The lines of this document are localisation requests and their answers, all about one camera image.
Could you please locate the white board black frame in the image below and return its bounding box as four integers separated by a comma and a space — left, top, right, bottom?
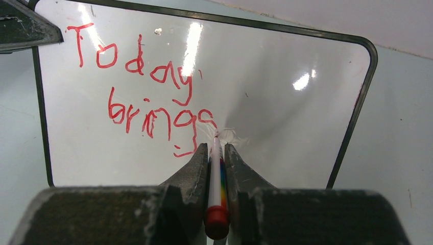
30, 1, 377, 188

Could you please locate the red marker cap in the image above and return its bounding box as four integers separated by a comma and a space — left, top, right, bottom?
203, 205, 230, 240

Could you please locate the red whiteboard marker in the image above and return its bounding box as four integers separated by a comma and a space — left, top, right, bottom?
208, 136, 228, 210

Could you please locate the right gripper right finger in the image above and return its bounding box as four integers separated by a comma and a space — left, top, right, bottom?
224, 144, 410, 244

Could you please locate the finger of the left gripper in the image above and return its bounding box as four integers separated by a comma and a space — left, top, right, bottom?
1, 0, 63, 54

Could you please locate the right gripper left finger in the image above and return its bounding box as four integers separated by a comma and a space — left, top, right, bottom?
9, 143, 208, 244

